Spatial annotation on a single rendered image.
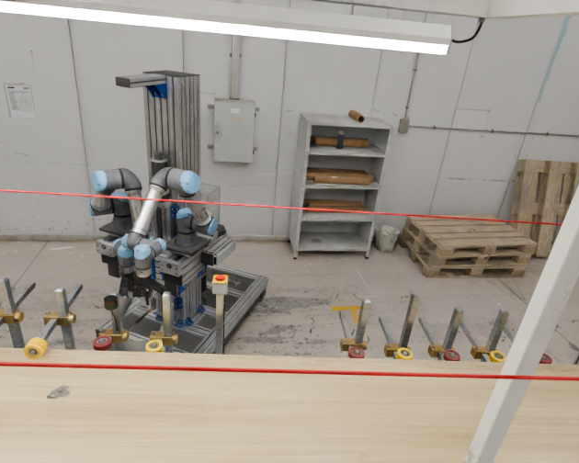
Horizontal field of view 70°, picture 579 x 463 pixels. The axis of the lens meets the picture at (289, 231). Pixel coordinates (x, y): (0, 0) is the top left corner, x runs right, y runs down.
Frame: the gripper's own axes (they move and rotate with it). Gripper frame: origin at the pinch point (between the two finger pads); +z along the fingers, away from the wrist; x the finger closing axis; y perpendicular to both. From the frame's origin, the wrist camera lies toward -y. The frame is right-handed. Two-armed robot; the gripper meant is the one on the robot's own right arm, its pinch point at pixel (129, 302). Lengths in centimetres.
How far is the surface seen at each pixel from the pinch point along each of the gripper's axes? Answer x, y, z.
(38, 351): 23, -55, -12
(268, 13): -70, -69, -154
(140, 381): -24, -67, -8
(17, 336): 45, -33, -1
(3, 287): 46, -33, -30
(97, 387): -8, -70, -8
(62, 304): 19.8, -33.2, -21.8
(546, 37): -376, 279, -168
